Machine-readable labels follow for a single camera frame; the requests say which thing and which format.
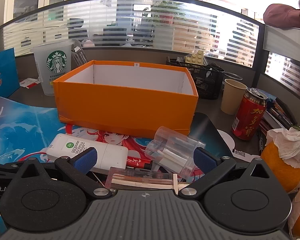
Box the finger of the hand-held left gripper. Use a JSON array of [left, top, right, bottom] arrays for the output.
[[0, 162, 24, 176]]

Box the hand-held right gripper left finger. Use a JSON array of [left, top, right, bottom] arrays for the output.
[[9, 147, 112, 200]]

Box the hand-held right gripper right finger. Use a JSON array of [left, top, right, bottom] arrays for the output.
[[178, 147, 278, 200]]

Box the white bottle green round label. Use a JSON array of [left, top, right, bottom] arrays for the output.
[[45, 133, 129, 170]]

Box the clear plastic container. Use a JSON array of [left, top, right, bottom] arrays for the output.
[[145, 126, 206, 175]]

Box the red lighter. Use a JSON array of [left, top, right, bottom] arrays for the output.
[[126, 155, 154, 170]]

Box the clear metallic perfume bottle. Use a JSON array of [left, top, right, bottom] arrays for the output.
[[107, 166, 192, 189]]

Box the orange cardboard box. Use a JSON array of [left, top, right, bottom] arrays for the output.
[[52, 60, 199, 139]]

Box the printed anime mouse mat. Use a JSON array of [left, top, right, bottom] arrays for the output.
[[0, 94, 240, 240]]

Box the red drink can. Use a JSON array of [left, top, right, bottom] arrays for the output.
[[231, 87, 268, 141]]

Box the beige paper cup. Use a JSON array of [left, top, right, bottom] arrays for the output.
[[220, 79, 248, 115]]

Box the black mesh basket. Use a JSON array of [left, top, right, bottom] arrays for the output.
[[166, 57, 225, 100]]

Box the stack of notebooks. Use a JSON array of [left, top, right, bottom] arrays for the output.
[[259, 96, 299, 137]]

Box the red white card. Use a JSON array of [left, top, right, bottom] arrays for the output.
[[19, 78, 40, 88]]

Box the crumpled white tissue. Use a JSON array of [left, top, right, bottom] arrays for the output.
[[266, 125, 300, 168]]

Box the blue snack packet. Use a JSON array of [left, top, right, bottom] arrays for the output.
[[266, 94, 278, 109]]

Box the frosted plastic cup green logo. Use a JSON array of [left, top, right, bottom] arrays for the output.
[[30, 39, 74, 96]]

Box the beige building brick plate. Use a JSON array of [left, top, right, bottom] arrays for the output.
[[186, 50, 206, 64]]

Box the blue paper bag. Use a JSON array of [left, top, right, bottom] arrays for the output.
[[0, 47, 20, 98]]

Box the black office chair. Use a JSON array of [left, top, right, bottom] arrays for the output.
[[67, 17, 89, 47]]

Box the grey panel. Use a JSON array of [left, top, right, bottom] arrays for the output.
[[262, 24, 300, 62]]

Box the potted plant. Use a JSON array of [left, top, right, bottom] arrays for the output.
[[150, 1, 187, 25]]

